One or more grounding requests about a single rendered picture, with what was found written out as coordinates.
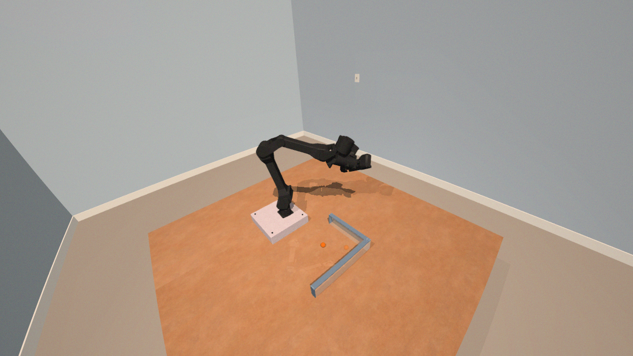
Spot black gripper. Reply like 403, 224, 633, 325
340, 154, 371, 173

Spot low clear walls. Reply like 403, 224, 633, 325
315, 216, 371, 297

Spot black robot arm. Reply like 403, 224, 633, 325
256, 135, 359, 218

